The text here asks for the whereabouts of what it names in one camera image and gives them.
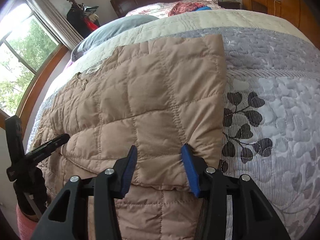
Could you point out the grey patterned quilted bedspread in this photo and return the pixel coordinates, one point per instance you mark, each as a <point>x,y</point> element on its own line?
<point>271,102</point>

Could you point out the red patterned cloth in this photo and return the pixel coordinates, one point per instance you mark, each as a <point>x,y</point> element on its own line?
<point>180,8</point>

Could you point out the beige curtain left window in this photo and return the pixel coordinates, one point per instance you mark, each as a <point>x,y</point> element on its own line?
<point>56,22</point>

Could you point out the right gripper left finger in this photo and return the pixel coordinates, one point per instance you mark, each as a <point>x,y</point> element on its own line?
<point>67,215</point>

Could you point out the dark nightstand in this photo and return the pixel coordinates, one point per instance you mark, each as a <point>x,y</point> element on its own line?
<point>229,4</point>

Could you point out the large wooden frame window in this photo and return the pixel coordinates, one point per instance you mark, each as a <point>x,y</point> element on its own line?
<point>29,54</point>

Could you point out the wooden desk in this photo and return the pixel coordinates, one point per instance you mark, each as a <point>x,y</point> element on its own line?
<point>270,7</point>

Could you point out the coat rack with clothes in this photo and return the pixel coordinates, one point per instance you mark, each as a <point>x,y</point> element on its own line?
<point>83,18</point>

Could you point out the wooden wardrobe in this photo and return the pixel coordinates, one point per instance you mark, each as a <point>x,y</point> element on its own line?
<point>300,15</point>

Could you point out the beige quilted long coat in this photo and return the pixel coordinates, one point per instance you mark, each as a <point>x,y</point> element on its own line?
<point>156,95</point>

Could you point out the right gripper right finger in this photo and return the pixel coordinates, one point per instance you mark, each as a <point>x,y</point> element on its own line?
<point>226,199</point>

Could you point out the grey pillow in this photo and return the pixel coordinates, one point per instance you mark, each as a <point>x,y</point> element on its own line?
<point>108,31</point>

